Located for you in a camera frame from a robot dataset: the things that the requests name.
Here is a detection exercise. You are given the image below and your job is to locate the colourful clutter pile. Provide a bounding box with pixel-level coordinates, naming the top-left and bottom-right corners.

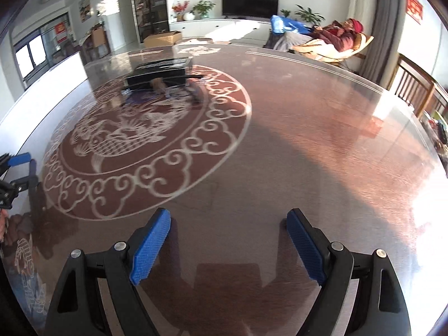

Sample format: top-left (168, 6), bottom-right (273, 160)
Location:
top-left (425, 110), bottom-right (448, 163)

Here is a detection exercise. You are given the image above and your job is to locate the red wall hanging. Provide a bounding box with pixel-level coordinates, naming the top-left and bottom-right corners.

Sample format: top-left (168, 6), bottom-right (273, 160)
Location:
top-left (406, 0), bottom-right (424, 25)

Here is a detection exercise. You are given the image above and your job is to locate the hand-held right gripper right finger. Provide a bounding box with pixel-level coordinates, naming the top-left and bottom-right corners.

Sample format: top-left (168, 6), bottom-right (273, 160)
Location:
top-left (286, 208), bottom-right (412, 336)

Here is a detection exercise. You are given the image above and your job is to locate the grey curtain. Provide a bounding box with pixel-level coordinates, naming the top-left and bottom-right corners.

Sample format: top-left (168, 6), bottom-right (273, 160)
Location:
top-left (364, 0), bottom-right (401, 78)

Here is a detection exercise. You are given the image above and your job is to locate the black box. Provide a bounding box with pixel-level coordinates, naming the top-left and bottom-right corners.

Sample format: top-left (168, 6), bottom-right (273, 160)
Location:
top-left (127, 57), bottom-right (193, 87)

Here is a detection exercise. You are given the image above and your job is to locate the white patterned appliance cover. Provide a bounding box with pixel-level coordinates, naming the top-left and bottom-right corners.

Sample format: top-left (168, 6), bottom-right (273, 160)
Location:
top-left (352, 0), bottom-right (379, 36)

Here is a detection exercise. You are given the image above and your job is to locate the white television cabinet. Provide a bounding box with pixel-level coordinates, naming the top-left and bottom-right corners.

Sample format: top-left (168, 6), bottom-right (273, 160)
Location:
top-left (169, 18), bottom-right (272, 48)

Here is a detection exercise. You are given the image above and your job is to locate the flat cardboard box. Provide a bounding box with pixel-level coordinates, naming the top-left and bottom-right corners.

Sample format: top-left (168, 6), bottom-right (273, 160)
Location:
top-left (143, 30), bottom-right (183, 47)

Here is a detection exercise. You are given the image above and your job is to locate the blue tote bag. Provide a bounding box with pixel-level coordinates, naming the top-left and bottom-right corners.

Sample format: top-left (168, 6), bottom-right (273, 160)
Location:
top-left (270, 15), bottom-right (314, 36)

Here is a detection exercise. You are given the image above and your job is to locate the red flower arrangement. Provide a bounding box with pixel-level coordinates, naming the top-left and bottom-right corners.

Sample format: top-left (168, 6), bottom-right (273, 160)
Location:
top-left (171, 2), bottom-right (190, 22)

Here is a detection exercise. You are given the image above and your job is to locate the wooden chair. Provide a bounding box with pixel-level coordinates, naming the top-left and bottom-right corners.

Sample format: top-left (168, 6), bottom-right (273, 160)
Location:
top-left (395, 53), bottom-right (448, 118)

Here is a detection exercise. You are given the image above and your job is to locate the dark glass display cabinet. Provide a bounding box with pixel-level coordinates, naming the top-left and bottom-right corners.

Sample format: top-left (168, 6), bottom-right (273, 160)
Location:
top-left (131, 0), bottom-right (169, 43)

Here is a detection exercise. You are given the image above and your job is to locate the large leafy potted plant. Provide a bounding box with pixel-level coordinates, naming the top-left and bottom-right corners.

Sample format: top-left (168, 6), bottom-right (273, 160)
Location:
top-left (295, 4), bottom-right (324, 25)

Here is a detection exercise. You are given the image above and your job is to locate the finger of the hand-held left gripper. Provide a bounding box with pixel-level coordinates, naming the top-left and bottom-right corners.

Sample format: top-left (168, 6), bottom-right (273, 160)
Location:
top-left (0, 158), bottom-right (38, 200)
top-left (0, 152), bottom-right (32, 174)

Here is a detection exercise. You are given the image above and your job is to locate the bushy green potted plant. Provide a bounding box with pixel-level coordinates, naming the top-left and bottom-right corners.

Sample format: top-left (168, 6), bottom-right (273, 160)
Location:
top-left (192, 1), bottom-right (216, 20)

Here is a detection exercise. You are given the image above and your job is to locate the black television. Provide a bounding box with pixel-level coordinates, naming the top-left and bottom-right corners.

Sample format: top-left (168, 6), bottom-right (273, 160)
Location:
top-left (221, 0), bottom-right (280, 19)

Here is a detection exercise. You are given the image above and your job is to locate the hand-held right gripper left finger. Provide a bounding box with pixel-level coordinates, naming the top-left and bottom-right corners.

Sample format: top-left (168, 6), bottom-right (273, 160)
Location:
top-left (45, 207), bottom-right (172, 336)

